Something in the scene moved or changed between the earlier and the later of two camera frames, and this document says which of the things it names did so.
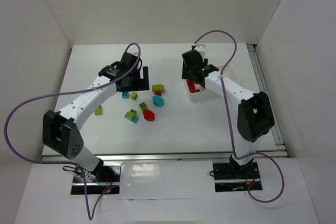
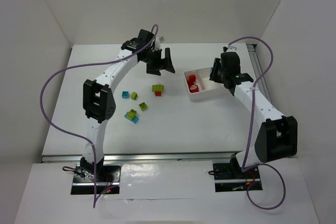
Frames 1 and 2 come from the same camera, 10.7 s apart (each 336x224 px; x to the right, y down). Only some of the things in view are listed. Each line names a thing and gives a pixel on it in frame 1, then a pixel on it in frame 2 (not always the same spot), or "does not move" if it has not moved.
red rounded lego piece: (148, 115) -> (194, 88)
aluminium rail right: (281, 146) does not move
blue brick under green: (135, 120) does not move
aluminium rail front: (161, 157) does not move
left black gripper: (143, 76) -> (159, 60)
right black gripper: (196, 77) -> (215, 70)
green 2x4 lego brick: (158, 88) does not move
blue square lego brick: (125, 94) does not move
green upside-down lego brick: (143, 106) does not move
